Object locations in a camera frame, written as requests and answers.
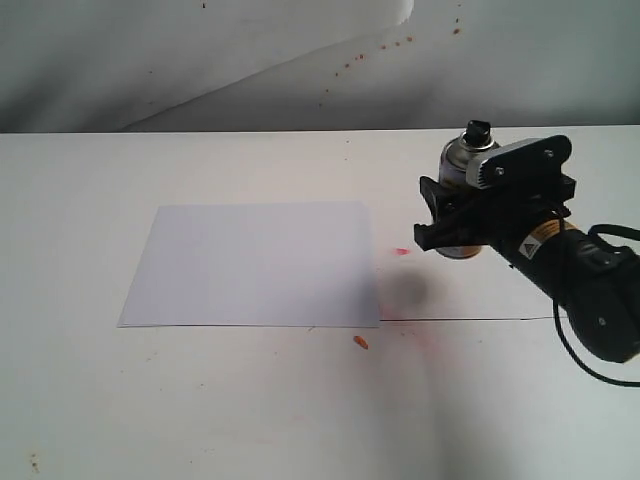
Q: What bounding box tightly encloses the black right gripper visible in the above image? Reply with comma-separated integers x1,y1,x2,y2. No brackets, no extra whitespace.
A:
413,174,590,290

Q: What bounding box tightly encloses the white dotted spray paint can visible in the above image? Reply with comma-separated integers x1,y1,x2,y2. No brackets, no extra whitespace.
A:
437,120,500,260

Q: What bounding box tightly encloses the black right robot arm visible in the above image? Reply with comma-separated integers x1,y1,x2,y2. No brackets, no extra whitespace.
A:
414,174,639,363

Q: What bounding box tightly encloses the white paper sheet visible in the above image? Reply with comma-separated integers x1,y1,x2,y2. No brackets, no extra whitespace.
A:
119,201,380,328

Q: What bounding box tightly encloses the white backdrop sheet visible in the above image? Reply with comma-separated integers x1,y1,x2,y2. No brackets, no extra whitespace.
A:
1,1,639,133

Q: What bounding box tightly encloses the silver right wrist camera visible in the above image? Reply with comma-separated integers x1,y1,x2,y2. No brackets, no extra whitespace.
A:
465,135,572,190

